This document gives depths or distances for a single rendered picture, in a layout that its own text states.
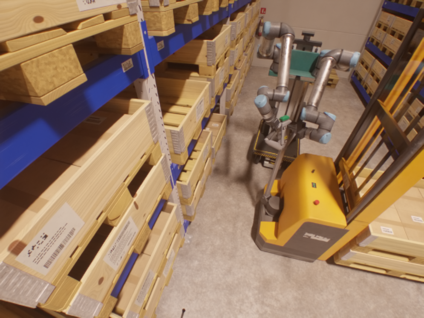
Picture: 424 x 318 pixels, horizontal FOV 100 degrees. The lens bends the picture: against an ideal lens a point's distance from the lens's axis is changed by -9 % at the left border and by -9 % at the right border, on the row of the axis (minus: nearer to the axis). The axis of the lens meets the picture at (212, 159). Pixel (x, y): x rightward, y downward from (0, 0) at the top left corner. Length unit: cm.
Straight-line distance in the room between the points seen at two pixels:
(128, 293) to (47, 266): 85
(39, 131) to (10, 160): 10
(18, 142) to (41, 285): 40
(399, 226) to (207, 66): 230
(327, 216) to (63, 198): 173
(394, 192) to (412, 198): 109
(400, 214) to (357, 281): 85
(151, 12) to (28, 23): 62
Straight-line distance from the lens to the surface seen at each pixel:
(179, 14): 139
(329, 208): 190
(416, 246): 230
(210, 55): 199
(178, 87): 211
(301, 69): 265
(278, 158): 191
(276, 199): 234
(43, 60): 60
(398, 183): 163
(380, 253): 242
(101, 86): 82
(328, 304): 259
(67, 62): 64
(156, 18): 108
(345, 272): 278
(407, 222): 250
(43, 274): 76
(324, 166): 223
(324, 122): 157
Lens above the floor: 230
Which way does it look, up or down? 45 degrees down
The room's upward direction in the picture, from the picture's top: straight up
